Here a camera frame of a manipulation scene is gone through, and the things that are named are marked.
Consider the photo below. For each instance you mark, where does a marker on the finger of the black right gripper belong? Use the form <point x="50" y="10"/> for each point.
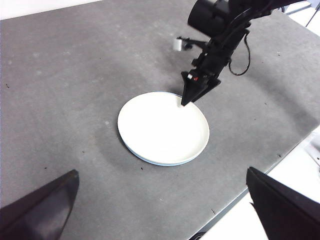
<point x="212" y="84"/>
<point x="192" y="88"/>

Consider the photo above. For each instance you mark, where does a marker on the white round plate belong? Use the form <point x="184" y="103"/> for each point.
<point x="162" y="130"/>

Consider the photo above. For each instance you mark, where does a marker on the pale grey camera box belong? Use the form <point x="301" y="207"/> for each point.
<point x="178" y="45"/>

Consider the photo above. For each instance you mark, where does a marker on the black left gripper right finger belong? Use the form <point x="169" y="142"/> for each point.
<point x="287" y="215"/>

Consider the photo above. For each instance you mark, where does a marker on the thin dark rod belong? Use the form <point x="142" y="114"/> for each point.
<point x="312" y="17"/>

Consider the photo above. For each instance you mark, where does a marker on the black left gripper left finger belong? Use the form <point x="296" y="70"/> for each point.
<point x="37" y="215"/>

